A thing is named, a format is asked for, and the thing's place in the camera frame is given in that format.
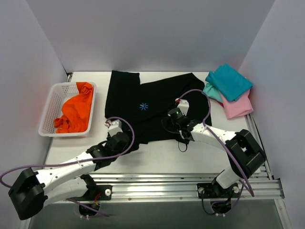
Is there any black t shirt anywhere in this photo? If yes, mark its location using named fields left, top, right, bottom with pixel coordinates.
left=105, top=71, right=212, bottom=151

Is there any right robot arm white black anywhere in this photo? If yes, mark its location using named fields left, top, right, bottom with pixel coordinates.
left=168, top=107, right=266, bottom=197

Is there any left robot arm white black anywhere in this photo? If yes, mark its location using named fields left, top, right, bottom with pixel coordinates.
left=8, top=132, right=135, bottom=220

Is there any mint green folded t shirt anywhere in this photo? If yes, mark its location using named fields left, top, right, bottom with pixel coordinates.
left=203, top=83, right=223, bottom=103

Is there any orange t shirt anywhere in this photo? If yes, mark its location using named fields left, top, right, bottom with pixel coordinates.
left=54, top=82, right=94, bottom=134

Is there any pink folded t shirt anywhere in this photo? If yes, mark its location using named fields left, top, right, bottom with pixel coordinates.
left=220, top=90, right=254, bottom=119

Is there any teal folded t shirt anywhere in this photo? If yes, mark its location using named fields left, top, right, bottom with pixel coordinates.
left=205, top=63, right=253, bottom=102

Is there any white plastic basket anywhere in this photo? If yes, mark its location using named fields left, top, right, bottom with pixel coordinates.
left=38, top=82, right=97, bottom=137

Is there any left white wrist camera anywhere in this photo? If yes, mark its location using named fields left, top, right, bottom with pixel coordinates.
left=104, top=119, right=122, bottom=137

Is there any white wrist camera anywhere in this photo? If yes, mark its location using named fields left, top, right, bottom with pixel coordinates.
left=175, top=98, right=189, bottom=116
left=104, top=119, right=122, bottom=137

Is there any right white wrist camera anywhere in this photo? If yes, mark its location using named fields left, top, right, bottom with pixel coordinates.
left=175, top=98, right=189, bottom=116

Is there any black thin cable loop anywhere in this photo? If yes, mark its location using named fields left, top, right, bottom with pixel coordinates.
left=161, top=116, right=191, bottom=153

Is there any aluminium rail frame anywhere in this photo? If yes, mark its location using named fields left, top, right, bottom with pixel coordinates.
left=19, top=114, right=293, bottom=229

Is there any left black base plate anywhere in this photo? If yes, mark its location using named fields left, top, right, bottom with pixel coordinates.
left=72, top=184, right=112, bottom=202

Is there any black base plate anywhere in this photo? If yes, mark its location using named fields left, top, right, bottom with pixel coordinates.
left=196, top=182, right=240, bottom=199
left=72, top=184, right=112, bottom=202

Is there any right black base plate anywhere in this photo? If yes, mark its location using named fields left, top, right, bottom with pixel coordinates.
left=196, top=182, right=240, bottom=199

